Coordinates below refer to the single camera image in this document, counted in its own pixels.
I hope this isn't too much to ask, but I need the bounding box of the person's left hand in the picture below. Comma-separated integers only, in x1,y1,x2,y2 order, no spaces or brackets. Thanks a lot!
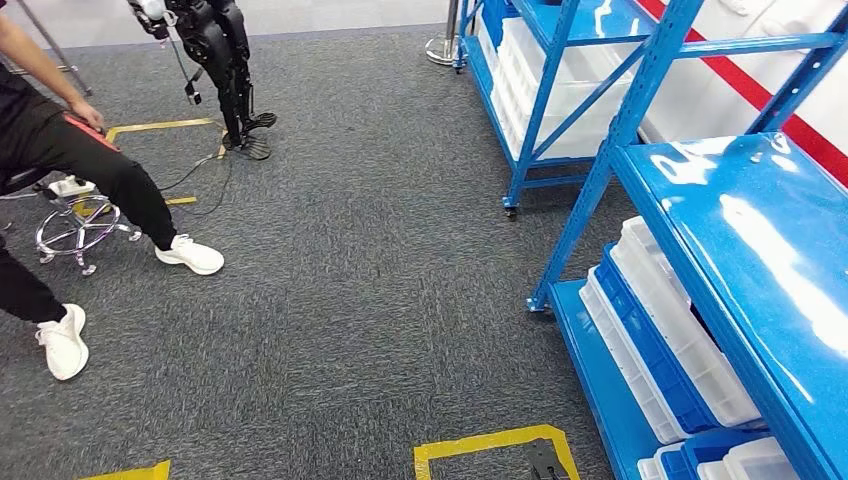
69,99,107,134

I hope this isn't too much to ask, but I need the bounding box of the blue metal shelf rack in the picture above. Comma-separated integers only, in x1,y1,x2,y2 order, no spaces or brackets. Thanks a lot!
453,0,657,221
526,0,848,480

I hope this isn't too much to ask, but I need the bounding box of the black part in bin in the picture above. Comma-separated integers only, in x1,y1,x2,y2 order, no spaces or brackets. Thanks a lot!
688,301,727,352

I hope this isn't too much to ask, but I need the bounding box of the person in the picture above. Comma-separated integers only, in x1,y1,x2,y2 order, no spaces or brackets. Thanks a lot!
0,0,225,384

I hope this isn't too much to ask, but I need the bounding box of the yellow floor tape outline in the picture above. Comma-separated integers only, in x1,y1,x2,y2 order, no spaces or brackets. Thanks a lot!
413,423,582,480
76,460,172,480
71,117,230,219

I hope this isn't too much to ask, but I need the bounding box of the white power strip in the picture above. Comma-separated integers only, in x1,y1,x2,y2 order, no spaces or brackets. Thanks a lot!
47,175,97,199

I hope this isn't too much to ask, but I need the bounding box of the stainless steel table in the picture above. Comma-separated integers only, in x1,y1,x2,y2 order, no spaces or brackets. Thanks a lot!
0,0,94,99

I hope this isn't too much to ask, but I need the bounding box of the chrome stool with black seat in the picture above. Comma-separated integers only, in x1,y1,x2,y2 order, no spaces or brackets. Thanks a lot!
0,168,144,278

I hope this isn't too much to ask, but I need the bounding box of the black humanoid robot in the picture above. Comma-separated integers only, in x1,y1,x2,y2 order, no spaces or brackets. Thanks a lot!
127,0,278,162

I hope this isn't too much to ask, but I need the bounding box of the chrome stanchion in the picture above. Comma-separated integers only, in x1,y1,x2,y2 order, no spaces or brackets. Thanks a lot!
423,0,465,66

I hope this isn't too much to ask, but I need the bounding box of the blue plastic bin stack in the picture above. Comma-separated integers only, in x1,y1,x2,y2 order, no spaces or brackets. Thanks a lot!
480,0,521,48

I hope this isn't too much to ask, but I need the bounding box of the large translucent white bin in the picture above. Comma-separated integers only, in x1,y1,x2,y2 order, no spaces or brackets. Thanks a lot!
476,16,634,162

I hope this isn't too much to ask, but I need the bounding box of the black robot foot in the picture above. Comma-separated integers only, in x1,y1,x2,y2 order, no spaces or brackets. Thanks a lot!
526,438,564,480

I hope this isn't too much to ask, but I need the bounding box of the white car with red stripe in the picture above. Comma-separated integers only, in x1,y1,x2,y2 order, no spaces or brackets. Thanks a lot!
632,0,848,188

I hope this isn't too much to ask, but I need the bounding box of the black floor cable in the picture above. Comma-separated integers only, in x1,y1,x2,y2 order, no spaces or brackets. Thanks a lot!
158,135,234,218

